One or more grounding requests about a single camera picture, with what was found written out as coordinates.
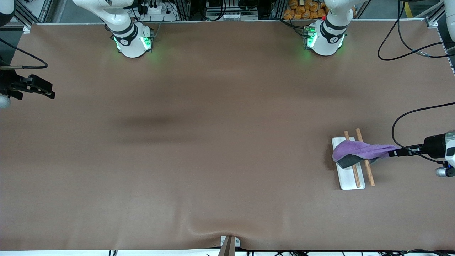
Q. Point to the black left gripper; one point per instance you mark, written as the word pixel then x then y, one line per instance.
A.
pixel 434 146

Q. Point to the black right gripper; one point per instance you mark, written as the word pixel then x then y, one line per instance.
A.
pixel 7 84

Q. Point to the purple microfibre towel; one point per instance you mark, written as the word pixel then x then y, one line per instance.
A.
pixel 355 151

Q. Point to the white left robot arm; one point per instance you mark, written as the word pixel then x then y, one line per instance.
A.
pixel 328 35

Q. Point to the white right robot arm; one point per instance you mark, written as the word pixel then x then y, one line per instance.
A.
pixel 128 33

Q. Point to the white towel rack wooden bars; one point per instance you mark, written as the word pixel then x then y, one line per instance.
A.
pixel 350 179

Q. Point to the white power strip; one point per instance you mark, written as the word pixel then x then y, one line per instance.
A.
pixel 156 10

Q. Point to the brown table cover mat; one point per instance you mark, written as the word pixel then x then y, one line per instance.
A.
pixel 227 160

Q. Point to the aluminium frame profile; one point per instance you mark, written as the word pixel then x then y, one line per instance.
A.
pixel 435 17
pixel 25 16

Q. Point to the aluminium camera mount pole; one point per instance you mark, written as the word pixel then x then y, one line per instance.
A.
pixel 227 247

